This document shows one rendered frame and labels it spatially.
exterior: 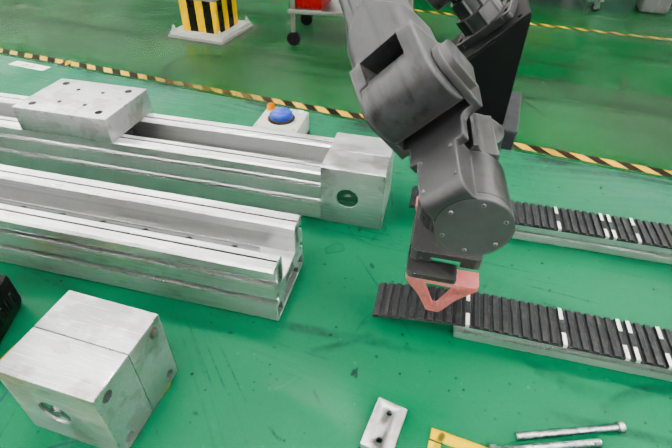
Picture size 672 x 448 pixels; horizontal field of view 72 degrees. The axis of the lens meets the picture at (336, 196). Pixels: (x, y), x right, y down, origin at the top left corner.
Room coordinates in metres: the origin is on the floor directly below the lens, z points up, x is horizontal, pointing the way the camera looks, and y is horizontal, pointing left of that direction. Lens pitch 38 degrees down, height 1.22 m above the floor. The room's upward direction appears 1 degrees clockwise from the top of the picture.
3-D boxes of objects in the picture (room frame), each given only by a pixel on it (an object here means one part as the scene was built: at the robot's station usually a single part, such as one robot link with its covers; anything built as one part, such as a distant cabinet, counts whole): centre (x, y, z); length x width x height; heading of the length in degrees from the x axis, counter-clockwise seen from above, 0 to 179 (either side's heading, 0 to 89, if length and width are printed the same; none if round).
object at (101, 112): (0.66, 0.40, 0.87); 0.16 x 0.11 x 0.07; 77
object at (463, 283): (0.33, -0.11, 0.88); 0.07 x 0.07 x 0.09; 78
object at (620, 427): (0.21, -0.23, 0.78); 0.11 x 0.01 x 0.01; 95
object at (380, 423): (0.21, -0.05, 0.78); 0.05 x 0.03 x 0.01; 156
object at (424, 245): (0.35, -0.11, 0.95); 0.10 x 0.07 x 0.07; 168
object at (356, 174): (0.57, -0.04, 0.83); 0.12 x 0.09 x 0.10; 167
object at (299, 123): (0.71, 0.10, 0.81); 0.10 x 0.08 x 0.06; 167
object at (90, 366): (0.25, 0.22, 0.83); 0.11 x 0.10 x 0.10; 164
